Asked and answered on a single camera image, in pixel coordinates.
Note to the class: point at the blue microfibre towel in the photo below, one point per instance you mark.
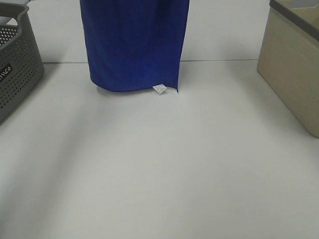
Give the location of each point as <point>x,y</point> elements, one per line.
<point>134,45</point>

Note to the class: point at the beige storage bin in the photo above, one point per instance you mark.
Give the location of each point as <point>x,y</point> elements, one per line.
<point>289,58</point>

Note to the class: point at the grey perforated plastic basket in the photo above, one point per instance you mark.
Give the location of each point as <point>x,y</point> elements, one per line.
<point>21,66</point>

